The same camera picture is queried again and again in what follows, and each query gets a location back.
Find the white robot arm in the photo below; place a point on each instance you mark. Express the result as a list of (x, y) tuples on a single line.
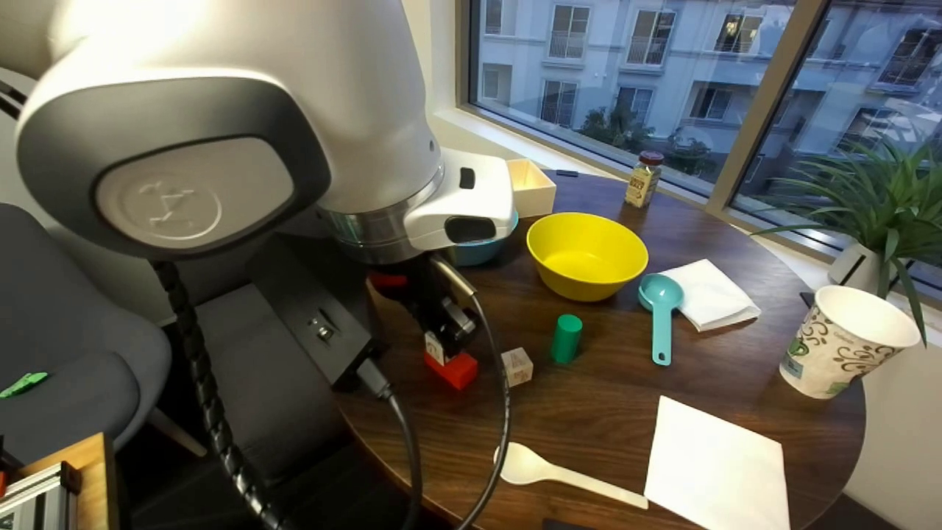
[(178, 128)]

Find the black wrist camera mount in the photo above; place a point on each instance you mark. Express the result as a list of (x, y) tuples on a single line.
[(318, 302)]

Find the patterned paper cup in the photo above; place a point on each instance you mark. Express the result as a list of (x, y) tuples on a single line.
[(843, 335)]

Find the white plastic spoon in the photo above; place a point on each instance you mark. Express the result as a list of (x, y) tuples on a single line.
[(521, 465)]

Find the yellow bowl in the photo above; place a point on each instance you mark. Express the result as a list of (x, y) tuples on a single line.
[(584, 257)]

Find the folded white napkin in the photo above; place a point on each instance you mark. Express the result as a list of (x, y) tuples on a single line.
[(711, 297)]

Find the white paper sheet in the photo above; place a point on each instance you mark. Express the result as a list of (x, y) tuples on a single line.
[(714, 471)]

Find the teal measuring scoop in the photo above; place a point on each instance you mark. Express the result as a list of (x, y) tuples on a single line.
[(661, 296)]

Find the round wooden table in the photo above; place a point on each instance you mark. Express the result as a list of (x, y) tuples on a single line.
[(597, 410)]

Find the grey office chair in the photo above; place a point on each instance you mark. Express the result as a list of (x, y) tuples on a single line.
[(104, 365)]

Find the potted green plant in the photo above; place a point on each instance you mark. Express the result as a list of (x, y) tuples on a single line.
[(878, 194)]

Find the green cylinder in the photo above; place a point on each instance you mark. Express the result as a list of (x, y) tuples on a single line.
[(566, 340)]

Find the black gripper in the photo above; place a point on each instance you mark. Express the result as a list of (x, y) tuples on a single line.
[(435, 296)]

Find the orange block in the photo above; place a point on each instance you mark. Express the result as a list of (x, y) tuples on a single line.
[(456, 372)]

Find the blue bowl with beads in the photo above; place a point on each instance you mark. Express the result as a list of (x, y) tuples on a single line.
[(471, 241)]

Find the small spice jar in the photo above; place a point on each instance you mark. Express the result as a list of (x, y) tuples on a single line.
[(643, 176)]

